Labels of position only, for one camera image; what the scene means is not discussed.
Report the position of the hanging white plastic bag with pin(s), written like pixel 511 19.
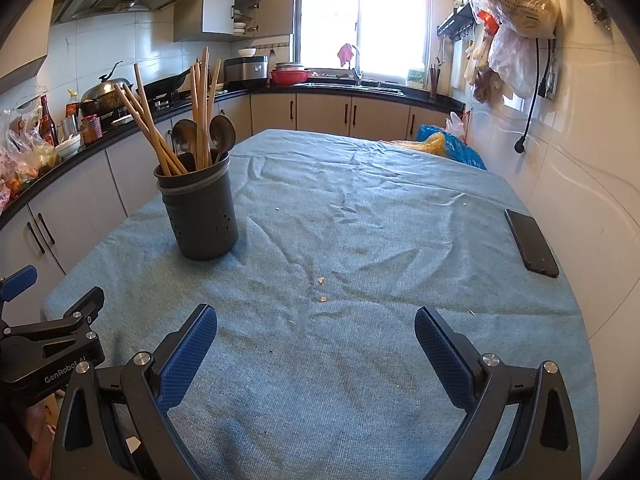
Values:
pixel 523 26

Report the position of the yellow plastic bag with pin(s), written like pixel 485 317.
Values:
pixel 422 145

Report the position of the blue towel table cloth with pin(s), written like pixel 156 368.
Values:
pixel 315 372

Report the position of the wooden chopstick lone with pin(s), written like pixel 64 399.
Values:
pixel 135 114

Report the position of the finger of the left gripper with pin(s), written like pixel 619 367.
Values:
pixel 88 306
pixel 15 284

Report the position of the dark sauce bottle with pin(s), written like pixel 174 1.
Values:
pixel 47 125

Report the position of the black wok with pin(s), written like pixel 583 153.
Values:
pixel 165 85

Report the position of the black smartphone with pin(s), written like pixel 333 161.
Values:
pixel 534 250

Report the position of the dark grey utensil holder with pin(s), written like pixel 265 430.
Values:
pixel 200 208

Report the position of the red basin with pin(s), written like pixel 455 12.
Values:
pixel 286 78

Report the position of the window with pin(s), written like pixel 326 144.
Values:
pixel 392 35

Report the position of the steel spoon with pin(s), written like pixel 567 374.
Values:
pixel 184 134
pixel 222 133

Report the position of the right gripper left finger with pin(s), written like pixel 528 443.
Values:
pixel 114 421

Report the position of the white bowl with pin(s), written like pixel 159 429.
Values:
pixel 69 147

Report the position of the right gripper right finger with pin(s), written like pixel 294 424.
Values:
pixel 542 442

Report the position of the red lid jar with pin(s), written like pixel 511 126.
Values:
pixel 90 129

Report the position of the kitchen faucet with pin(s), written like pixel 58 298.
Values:
pixel 349 55

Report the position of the wooden chopstick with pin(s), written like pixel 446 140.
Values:
pixel 195 99
pixel 168 160
pixel 204 105
pixel 155 139
pixel 212 91
pixel 200 94

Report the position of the blue plastic bag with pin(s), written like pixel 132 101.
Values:
pixel 456 149

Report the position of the steel pot with lid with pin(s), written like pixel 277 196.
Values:
pixel 102 99

